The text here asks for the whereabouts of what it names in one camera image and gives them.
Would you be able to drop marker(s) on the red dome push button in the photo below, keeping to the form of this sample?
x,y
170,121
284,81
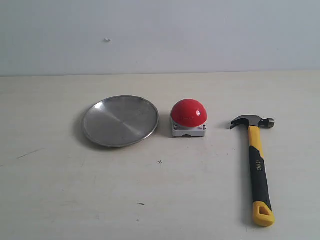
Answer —
x,y
188,118

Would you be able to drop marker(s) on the yellow black claw hammer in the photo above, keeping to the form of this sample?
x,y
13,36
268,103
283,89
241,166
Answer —
x,y
262,213

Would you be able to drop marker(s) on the round stainless steel plate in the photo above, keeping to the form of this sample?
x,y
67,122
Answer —
x,y
120,121

